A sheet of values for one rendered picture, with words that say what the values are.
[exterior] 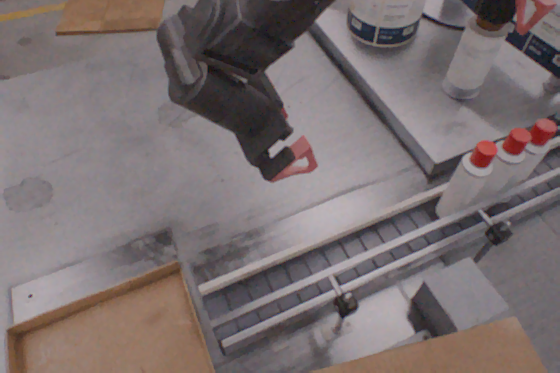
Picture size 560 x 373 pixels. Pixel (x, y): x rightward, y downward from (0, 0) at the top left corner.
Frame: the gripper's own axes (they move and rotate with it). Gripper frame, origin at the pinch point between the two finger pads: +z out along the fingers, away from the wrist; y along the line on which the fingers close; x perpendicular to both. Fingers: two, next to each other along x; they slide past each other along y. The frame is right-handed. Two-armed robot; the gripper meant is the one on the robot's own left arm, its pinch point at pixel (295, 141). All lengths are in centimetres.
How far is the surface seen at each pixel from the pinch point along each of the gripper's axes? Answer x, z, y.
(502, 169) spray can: -18.1, 34.9, -7.5
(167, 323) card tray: 41.4, 10.2, -3.5
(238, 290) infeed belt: 28.1, 15.1, -4.6
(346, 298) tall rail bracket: 10.6, 15.2, -16.4
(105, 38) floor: 95, 69, 212
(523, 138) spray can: -23.6, 30.9, -6.7
